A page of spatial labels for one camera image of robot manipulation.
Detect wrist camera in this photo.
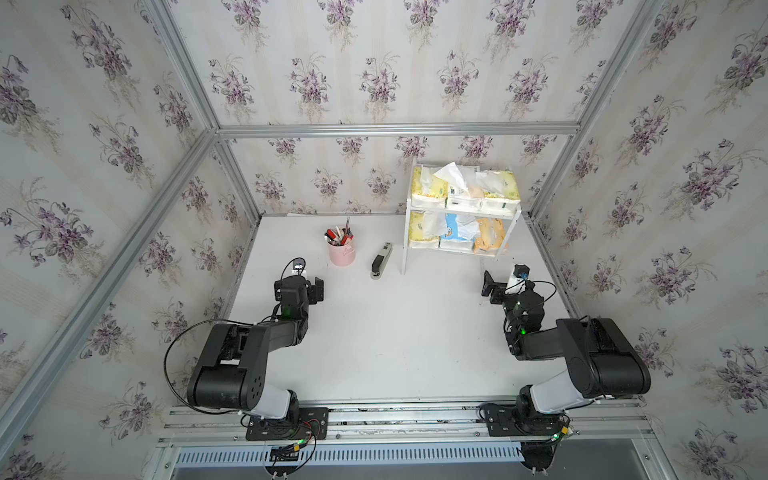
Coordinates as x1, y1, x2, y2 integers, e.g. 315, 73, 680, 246
506, 264, 530, 291
283, 268, 318, 288

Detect orange tissue pack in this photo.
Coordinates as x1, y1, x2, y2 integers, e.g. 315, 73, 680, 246
473, 218, 506, 254

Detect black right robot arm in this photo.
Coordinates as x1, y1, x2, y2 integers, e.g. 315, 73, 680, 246
478, 265, 651, 440

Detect pens in cup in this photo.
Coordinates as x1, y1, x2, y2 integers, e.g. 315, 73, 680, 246
324, 217, 354, 247

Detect white tissue pack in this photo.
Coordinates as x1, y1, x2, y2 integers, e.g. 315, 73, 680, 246
433, 162, 484, 211

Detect white two-tier shelf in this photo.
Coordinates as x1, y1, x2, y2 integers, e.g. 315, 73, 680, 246
401, 162, 522, 272

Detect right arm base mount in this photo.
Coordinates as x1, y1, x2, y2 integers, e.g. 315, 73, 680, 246
478, 403, 570, 438

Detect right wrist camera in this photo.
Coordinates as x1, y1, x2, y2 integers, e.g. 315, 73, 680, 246
506, 264, 530, 291

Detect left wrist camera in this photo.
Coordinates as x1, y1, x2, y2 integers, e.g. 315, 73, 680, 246
283, 268, 318, 288

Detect blue tissue pack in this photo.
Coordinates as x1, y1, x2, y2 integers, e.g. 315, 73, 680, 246
439, 214, 480, 252

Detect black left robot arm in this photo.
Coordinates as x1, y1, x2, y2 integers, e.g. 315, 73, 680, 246
162, 257, 324, 427

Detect pink pen cup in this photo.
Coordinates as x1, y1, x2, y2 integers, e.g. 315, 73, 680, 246
328, 239, 356, 267

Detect yellow tissue pack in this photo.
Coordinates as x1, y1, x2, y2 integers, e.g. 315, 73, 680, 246
408, 211, 447, 249
476, 170, 521, 215
410, 165, 449, 208

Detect black grey stapler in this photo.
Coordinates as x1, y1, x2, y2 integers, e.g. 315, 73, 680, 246
370, 242, 393, 280

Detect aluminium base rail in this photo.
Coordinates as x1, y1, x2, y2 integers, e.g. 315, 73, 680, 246
144, 399, 676, 479

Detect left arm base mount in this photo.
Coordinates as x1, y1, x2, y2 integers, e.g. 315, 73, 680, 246
241, 407, 330, 441

